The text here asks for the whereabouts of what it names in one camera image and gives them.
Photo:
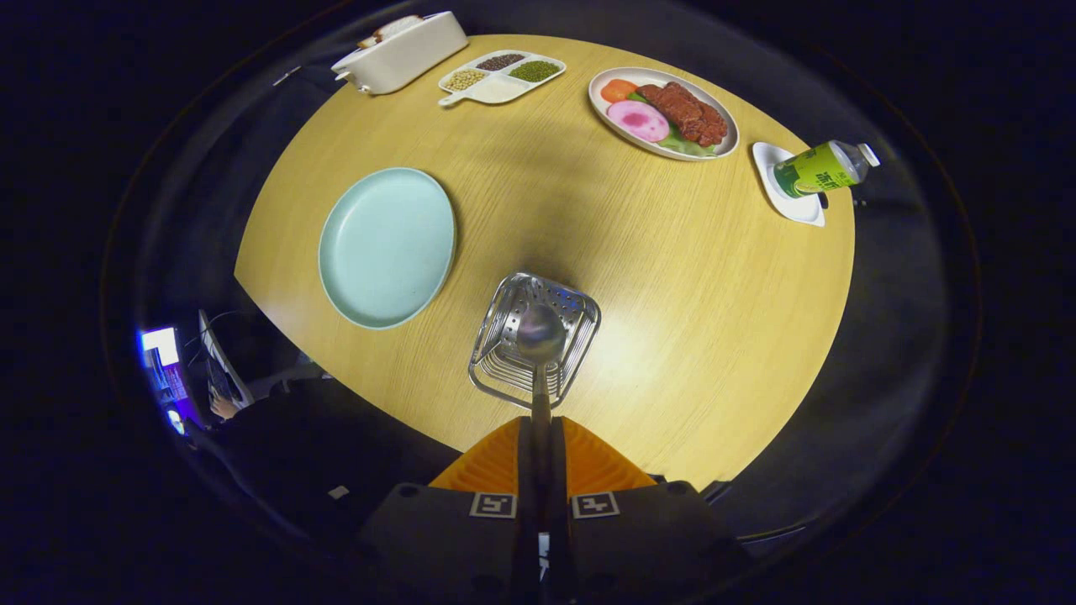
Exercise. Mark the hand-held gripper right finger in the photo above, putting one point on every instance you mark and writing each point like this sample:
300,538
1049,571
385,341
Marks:
647,546

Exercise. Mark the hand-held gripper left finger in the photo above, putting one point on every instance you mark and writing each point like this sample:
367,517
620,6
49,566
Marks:
437,546

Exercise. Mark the person's dark clothing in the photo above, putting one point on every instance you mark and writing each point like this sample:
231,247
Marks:
336,445

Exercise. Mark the perforated metal basket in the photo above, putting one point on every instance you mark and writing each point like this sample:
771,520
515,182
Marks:
580,323

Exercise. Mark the pale teal round plate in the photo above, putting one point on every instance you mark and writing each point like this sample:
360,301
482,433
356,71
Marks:
387,248

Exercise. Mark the lit computer monitor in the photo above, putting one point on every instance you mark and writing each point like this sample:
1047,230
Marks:
164,370

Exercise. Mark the white square coaster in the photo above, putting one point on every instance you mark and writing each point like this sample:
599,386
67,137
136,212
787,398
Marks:
799,210

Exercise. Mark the green lettuce leaf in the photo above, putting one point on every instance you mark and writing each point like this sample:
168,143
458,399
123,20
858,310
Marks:
685,147

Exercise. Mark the green label plastic bottle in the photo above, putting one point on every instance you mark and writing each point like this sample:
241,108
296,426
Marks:
811,170

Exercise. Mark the pink ham slice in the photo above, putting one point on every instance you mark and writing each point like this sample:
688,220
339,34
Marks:
639,120

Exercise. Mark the brown meat piece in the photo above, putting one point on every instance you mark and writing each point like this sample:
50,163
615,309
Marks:
685,113

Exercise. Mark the white oval food plate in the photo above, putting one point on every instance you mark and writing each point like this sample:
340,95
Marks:
605,109

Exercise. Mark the orange carrot slice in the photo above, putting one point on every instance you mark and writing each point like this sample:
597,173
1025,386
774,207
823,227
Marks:
619,90

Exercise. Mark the white divided tray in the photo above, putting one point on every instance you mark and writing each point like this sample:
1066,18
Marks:
496,91

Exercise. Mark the pile of yellow beans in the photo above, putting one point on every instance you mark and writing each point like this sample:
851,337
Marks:
465,80

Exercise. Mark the pile of green beans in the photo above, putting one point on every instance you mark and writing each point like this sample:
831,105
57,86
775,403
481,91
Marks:
535,71

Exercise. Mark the white toaster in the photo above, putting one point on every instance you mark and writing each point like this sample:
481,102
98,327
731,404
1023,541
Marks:
408,59

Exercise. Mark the pile of dark beans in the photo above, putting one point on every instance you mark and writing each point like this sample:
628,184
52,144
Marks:
501,61

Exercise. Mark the toast bread slice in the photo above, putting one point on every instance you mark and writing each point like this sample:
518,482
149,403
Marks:
395,28

